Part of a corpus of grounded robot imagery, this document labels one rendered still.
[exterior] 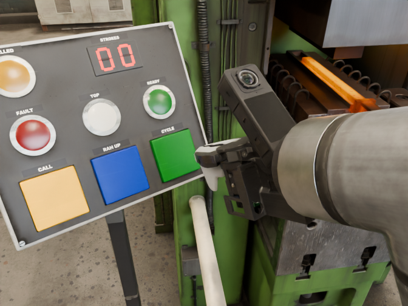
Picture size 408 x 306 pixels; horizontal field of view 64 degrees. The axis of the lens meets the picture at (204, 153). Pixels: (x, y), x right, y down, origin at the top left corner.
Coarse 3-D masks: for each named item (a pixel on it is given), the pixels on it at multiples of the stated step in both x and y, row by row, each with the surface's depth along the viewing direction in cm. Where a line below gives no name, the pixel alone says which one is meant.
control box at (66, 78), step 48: (0, 48) 45; (48, 48) 48; (96, 48) 50; (144, 48) 54; (0, 96) 45; (48, 96) 47; (96, 96) 51; (144, 96) 54; (192, 96) 59; (0, 144) 45; (48, 144) 47; (96, 144) 51; (144, 144) 54; (0, 192) 45; (96, 192) 51; (144, 192) 54
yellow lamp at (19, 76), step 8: (0, 64) 44; (8, 64) 45; (16, 64) 45; (0, 72) 44; (8, 72) 45; (16, 72) 45; (24, 72) 46; (0, 80) 44; (8, 80) 45; (16, 80) 45; (24, 80) 46; (8, 88) 45; (16, 88) 45; (24, 88) 46
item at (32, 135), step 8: (32, 120) 46; (24, 128) 46; (32, 128) 46; (40, 128) 47; (48, 128) 47; (16, 136) 45; (24, 136) 46; (32, 136) 46; (40, 136) 47; (48, 136) 47; (24, 144) 46; (32, 144) 46; (40, 144) 47
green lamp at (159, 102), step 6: (156, 90) 55; (162, 90) 56; (150, 96) 55; (156, 96) 55; (162, 96) 55; (168, 96) 56; (150, 102) 55; (156, 102) 55; (162, 102) 55; (168, 102) 56; (150, 108) 55; (156, 108) 55; (162, 108) 55; (168, 108) 56; (162, 114) 56
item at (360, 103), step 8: (312, 64) 95; (320, 64) 95; (320, 72) 91; (328, 72) 90; (328, 80) 86; (336, 80) 85; (336, 88) 83; (344, 88) 81; (344, 96) 80; (352, 96) 77; (360, 96) 77; (360, 104) 74; (368, 104) 72; (352, 112) 75
